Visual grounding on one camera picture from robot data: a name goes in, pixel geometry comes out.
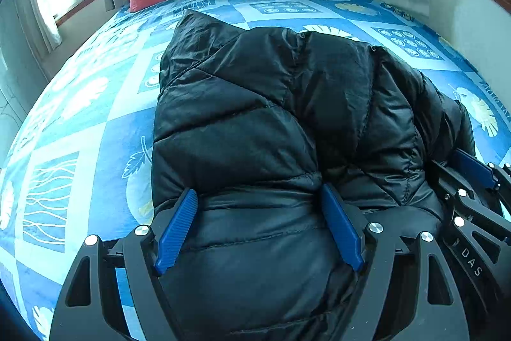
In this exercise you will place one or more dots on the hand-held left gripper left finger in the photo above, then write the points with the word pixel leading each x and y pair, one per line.
pixel 177 229

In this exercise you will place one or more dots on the black puffer jacket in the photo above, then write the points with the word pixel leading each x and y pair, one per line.
pixel 259 125

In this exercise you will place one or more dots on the blue patterned bed sheet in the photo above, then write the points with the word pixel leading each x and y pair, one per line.
pixel 80 105

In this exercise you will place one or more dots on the white patterned wardrobe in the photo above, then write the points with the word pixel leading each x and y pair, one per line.
pixel 14 77

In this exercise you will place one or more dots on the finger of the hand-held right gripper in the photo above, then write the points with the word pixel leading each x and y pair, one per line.
pixel 465 245
pixel 475 167

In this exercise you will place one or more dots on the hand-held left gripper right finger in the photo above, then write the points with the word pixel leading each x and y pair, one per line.
pixel 341 225

